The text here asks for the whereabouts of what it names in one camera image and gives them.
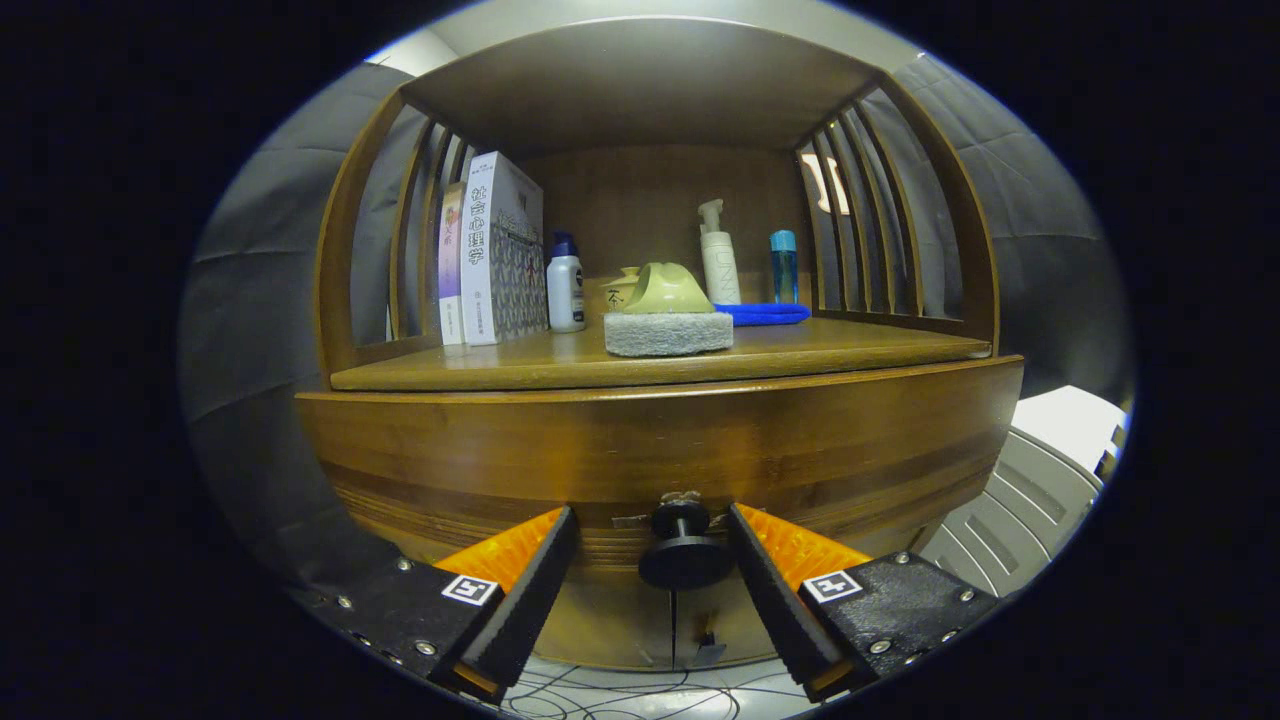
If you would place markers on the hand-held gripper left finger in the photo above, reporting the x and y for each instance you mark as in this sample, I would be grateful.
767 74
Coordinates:
530 590

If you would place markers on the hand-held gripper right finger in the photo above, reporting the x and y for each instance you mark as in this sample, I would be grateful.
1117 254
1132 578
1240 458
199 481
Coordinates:
775 600

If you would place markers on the black drawer knob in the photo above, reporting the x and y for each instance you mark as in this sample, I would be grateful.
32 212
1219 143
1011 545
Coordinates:
685 565

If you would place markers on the wooden drawer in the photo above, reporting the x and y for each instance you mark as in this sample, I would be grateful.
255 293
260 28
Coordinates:
480 450

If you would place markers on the green scrub brush grey pad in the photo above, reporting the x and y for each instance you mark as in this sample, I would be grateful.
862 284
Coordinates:
665 335

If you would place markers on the wooden cabinet door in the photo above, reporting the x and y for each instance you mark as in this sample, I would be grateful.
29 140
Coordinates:
740 630
610 620

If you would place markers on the wooden countertop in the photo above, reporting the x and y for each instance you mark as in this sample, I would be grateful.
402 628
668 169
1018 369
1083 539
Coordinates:
800 350

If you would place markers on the white plastic drawer unit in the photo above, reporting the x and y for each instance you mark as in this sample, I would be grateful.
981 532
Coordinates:
1040 480

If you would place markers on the wooden cabinet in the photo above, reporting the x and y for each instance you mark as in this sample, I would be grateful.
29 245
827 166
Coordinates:
640 80

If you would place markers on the blue folded cloth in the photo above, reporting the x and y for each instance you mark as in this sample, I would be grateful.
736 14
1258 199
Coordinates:
765 314

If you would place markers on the white bottle blue cap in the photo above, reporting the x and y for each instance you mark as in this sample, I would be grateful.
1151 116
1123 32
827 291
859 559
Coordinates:
565 295

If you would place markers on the yellow lidded teacup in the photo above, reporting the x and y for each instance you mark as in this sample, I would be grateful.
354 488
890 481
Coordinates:
618 295

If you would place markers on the clear blue bottle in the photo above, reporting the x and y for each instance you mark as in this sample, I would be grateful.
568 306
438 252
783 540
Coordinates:
784 275

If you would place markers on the thin purple book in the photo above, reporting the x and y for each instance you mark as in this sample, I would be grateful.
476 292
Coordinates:
450 270

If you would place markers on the white pump bottle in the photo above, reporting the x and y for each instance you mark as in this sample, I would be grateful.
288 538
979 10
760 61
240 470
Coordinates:
722 270

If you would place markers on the thick white book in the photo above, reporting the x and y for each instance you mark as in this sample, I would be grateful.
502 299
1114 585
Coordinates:
480 250

